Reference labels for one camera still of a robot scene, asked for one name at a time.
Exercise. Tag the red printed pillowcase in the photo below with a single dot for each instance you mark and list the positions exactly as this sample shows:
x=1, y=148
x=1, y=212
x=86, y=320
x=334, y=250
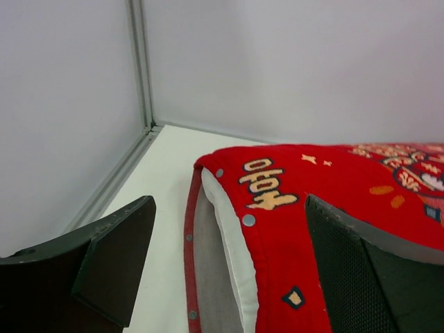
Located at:
x=397, y=187

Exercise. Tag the left aluminium frame post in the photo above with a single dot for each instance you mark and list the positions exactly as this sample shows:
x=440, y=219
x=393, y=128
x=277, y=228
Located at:
x=100, y=200

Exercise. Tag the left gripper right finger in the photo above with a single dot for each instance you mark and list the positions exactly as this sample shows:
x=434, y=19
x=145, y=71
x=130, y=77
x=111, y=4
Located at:
x=373, y=281

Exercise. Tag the white pillow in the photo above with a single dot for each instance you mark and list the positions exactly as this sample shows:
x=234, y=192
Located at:
x=226, y=288

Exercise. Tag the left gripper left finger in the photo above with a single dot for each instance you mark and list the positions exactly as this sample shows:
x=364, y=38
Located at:
x=83, y=281

